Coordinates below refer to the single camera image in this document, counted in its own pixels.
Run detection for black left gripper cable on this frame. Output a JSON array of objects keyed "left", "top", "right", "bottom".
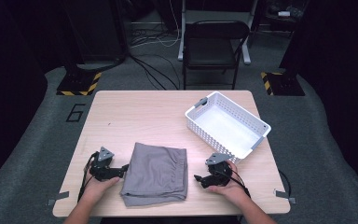
[{"left": 76, "top": 151, "right": 100, "bottom": 203}]

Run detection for black floor cable bundle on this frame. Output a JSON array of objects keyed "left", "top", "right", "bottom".
[{"left": 126, "top": 52, "right": 182, "bottom": 91}]

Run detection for black folding chair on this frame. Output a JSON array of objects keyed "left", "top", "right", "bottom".
[
  {"left": 177, "top": 0, "right": 259, "bottom": 65},
  {"left": 182, "top": 20, "right": 252, "bottom": 91}
]

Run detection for black stand base striped edge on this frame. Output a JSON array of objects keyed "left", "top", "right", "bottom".
[
  {"left": 56, "top": 70, "right": 103, "bottom": 97},
  {"left": 259, "top": 71, "right": 307, "bottom": 97}
]

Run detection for white floor cable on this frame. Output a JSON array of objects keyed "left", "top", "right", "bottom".
[{"left": 130, "top": 0, "right": 182, "bottom": 49}]

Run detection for black cable beside table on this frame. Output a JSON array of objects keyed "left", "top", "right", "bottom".
[{"left": 277, "top": 168, "right": 293, "bottom": 200}]

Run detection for large black box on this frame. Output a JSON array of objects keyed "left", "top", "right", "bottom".
[{"left": 62, "top": 0, "right": 129, "bottom": 63}]

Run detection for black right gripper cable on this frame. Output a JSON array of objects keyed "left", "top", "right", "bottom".
[{"left": 222, "top": 169, "right": 252, "bottom": 199}]

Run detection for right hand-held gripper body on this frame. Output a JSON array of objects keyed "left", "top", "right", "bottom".
[{"left": 204, "top": 152, "right": 233, "bottom": 188}]

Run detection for person's left hand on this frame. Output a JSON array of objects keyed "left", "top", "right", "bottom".
[{"left": 82, "top": 169, "right": 121, "bottom": 201}]

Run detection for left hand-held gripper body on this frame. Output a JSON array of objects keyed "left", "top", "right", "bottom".
[{"left": 88, "top": 147, "right": 124, "bottom": 182}]

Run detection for white perforated plastic basket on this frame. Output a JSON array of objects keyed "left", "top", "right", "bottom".
[{"left": 184, "top": 91, "right": 272, "bottom": 164}]

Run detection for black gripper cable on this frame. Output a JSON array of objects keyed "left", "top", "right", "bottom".
[
  {"left": 222, "top": 169, "right": 252, "bottom": 199},
  {"left": 76, "top": 151, "right": 100, "bottom": 203}
]

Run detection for grey pants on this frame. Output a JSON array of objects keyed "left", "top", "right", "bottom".
[{"left": 119, "top": 142, "right": 189, "bottom": 208}]

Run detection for dark curtain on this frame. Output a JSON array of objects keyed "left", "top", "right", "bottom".
[
  {"left": 0, "top": 0, "right": 63, "bottom": 195},
  {"left": 279, "top": 0, "right": 358, "bottom": 203}
]

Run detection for person's right hand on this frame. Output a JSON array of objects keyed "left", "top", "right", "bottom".
[{"left": 207, "top": 160, "right": 250, "bottom": 205}]

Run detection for grey table corner bracket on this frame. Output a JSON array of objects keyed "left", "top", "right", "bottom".
[
  {"left": 45, "top": 190, "right": 71, "bottom": 207},
  {"left": 272, "top": 188, "right": 297, "bottom": 205}
]

